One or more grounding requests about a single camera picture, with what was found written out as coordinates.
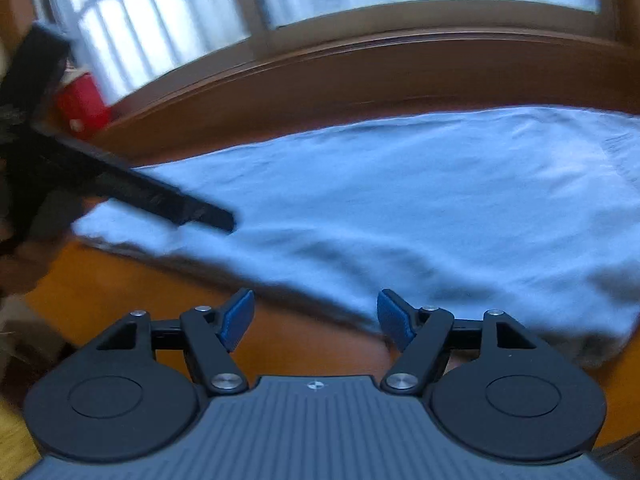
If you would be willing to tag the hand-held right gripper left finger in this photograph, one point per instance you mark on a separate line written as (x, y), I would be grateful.
(237, 317)

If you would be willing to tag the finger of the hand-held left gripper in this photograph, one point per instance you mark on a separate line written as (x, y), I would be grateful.
(195, 210)

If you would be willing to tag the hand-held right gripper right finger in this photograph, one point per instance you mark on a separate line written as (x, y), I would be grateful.
(395, 317)

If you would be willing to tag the light blue jeans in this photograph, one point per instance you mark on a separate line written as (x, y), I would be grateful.
(400, 200)

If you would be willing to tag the red box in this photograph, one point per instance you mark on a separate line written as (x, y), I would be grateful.
(85, 107)

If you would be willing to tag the window security bars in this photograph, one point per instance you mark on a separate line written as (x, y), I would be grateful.
(130, 25)

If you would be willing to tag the wooden window sill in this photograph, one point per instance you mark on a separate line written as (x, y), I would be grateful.
(350, 85)

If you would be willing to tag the yellow fuzzy cloth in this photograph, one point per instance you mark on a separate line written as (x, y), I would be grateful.
(15, 445)

